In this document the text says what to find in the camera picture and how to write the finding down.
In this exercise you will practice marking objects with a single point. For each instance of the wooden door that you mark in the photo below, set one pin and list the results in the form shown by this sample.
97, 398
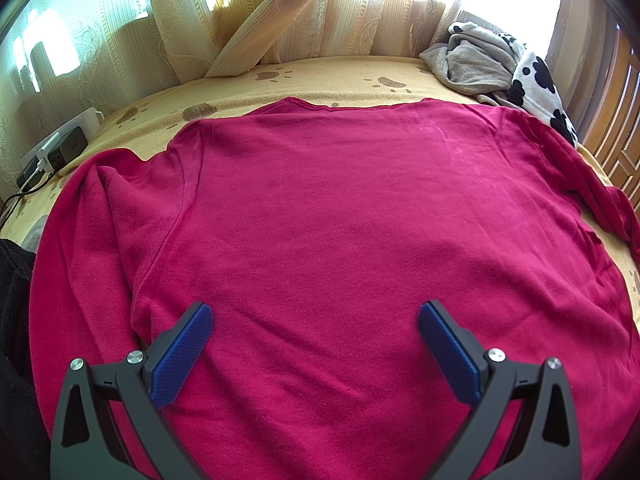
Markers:
620, 125

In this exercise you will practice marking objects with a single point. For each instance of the small black charger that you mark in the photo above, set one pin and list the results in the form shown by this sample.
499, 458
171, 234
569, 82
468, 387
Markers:
27, 180

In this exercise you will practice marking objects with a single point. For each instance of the white black-spotted garment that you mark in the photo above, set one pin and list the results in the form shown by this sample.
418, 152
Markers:
540, 80

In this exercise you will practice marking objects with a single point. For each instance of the white charger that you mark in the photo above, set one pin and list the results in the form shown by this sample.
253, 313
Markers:
44, 160

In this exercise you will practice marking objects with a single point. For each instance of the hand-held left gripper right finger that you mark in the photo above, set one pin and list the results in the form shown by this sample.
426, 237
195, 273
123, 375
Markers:
447, 355

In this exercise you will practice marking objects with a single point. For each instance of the red sweater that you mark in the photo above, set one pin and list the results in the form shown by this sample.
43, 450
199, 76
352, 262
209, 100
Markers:
325, 210

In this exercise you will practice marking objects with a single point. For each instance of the black knit garment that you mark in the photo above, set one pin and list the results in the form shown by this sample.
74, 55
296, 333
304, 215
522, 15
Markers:
17, 360

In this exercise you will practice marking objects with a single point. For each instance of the grey-brown knit garment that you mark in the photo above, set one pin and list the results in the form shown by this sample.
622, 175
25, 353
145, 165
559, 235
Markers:
31, 237

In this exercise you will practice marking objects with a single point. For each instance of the large black charger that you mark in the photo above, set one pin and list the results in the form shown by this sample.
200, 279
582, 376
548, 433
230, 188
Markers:
67, 147

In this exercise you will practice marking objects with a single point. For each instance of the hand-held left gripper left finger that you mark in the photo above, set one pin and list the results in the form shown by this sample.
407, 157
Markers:
182, 355

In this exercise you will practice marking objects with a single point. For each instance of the yellow paw-print blanket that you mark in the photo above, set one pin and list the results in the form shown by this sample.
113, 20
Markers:
325, 80

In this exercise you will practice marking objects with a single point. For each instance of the grey fleece garment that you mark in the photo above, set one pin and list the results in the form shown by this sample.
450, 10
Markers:
470, 65

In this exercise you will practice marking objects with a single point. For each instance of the white power strip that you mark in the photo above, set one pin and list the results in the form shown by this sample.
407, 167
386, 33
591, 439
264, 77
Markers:
80, 120

